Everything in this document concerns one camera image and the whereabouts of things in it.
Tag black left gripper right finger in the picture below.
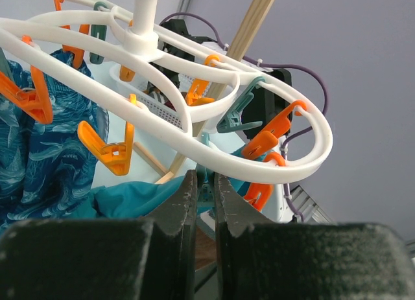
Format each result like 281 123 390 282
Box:
213 174 414 299

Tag white round clip hanger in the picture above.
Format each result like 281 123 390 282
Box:
1 0 333 184

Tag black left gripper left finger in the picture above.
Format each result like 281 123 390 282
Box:
1 170 198 299

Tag white perforated plastic basket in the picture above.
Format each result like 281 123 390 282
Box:
110 41 291 133

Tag teal hanger clip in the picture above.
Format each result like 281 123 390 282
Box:
194 133 217 213
217 76 265 133

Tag dark blue patterned cloth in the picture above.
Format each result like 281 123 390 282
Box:
1 75 109 231

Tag teal plain cloth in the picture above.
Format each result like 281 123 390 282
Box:
90 144 260 220

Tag wooden clothes rack frame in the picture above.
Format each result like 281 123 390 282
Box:
132 0 281 185

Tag socks pile in basket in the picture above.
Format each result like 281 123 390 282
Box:
145 88 175 111

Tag orange front hanger clip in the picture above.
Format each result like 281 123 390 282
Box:
244 152 286 211

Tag orange hanger clip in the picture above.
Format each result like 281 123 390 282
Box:
241 100 307 160
1 49 54 124
244 152 286 211
77 93 139 177

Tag aluminium table frame rail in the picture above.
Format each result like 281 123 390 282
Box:
290 185 335 224

